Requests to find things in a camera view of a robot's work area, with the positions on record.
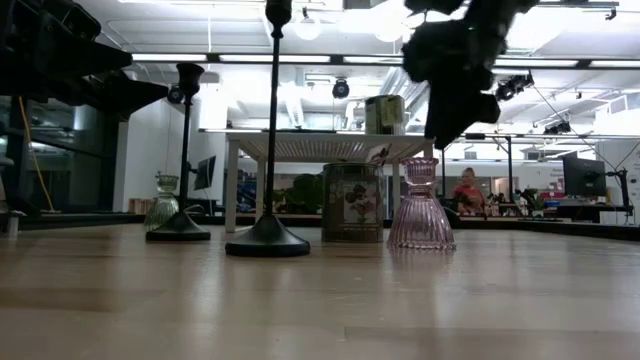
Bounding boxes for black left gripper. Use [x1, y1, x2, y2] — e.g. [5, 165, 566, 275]
[0, 0, 170, 120]

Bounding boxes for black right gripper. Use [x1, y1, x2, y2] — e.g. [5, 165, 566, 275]
[402, 14, 506, 151]

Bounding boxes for olive gold tin can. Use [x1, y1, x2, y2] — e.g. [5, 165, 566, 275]
[364, 94, 406, 136]

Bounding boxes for pink glass candle holder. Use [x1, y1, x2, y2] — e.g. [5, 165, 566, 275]
[387, 157, 457, 251]

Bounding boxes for green tinted glass candle holder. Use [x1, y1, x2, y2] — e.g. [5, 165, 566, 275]
[143, 172, 180, 232]

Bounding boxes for black metal candlestick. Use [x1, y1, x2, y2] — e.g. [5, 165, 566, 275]
[145, 62, 212, 244]
[224, 0, 311, 259]

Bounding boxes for black track spotlights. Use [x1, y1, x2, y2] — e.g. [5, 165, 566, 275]
[494, 72, 535, 103]

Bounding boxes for person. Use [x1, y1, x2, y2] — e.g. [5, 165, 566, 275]
[451, 167, 487, 217]

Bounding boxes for brown wooden crate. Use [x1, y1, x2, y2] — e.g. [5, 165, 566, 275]
[128, 197, 157, 215]

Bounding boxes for black computer monitor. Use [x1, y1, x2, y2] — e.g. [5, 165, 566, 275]
[562, 155, 608, 198]
[192, 154, 218, 192]

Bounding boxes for white perforated metal shelf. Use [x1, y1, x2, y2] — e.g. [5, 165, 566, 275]
[224, 130, 435, 234]

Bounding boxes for cluttered office desk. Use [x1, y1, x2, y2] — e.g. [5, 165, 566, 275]
[492, 197, 634, 225]

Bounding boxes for white pendant lamp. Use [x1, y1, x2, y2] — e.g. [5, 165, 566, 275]
[293, 7, 323, 42]

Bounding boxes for green potted plants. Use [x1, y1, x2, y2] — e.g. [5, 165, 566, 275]
[272, 173, 325, 215]

